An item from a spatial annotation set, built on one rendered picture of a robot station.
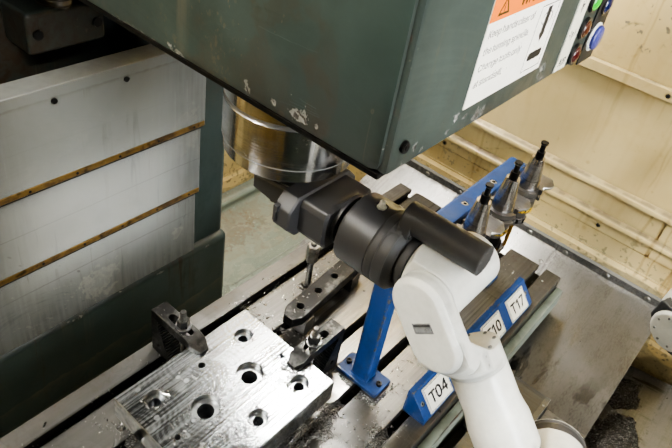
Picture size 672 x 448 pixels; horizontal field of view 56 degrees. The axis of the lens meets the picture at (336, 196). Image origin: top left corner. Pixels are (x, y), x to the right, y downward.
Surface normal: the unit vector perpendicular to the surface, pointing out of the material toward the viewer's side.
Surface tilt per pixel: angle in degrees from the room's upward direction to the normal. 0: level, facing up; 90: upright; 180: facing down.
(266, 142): 90
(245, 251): 0
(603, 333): 24
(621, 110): 90
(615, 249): 90
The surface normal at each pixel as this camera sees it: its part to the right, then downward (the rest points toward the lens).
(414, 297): -0.64, 0.37
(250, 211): 0.14, -0.79
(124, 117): 0.76, 0.48
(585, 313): -0.13, -0.56
